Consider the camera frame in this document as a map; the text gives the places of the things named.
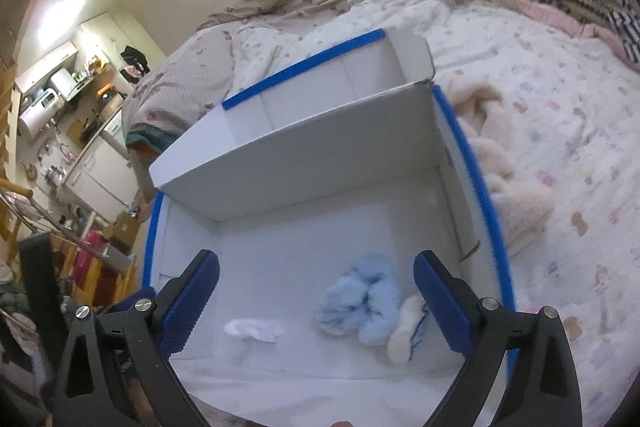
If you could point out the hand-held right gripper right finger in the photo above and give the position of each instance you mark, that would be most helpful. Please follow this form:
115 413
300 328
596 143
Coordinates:
442 302

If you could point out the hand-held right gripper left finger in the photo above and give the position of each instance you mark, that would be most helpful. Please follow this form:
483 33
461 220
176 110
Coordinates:
187 304

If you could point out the cream fluffy sock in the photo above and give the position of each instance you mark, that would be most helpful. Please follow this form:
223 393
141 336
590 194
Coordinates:
406 332

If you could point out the small white sock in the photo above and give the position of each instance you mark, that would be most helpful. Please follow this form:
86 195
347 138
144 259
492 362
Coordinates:
252 329

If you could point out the light blue fluffy sock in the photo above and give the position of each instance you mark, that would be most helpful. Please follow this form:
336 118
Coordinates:
357 307

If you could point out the cream fluffy plush garment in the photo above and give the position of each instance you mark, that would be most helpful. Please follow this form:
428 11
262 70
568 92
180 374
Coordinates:
492 167

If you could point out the white cardboard box blue edges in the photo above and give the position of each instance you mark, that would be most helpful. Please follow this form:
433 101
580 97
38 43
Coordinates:
320 187

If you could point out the red bag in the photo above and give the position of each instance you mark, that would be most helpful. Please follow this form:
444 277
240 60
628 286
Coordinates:
90 264

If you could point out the white kitchen cabinet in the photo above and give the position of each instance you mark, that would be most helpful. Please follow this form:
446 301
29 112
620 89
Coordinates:
97 172

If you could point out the white printed bed quilt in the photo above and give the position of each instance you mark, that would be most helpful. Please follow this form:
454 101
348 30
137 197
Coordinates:
545 117

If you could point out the white water heater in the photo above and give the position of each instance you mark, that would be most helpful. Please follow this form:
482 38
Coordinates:
35 119

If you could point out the black hanging clothes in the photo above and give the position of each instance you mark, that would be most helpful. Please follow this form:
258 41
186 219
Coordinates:
135 59

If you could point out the beige printed blanket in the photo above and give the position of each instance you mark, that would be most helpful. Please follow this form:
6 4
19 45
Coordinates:
240 42

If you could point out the black white striped cloth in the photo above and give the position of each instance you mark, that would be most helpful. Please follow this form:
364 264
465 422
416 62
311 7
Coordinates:
617 7

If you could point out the white upper wall cabinet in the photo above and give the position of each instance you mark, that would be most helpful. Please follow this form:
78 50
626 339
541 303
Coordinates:
47 64

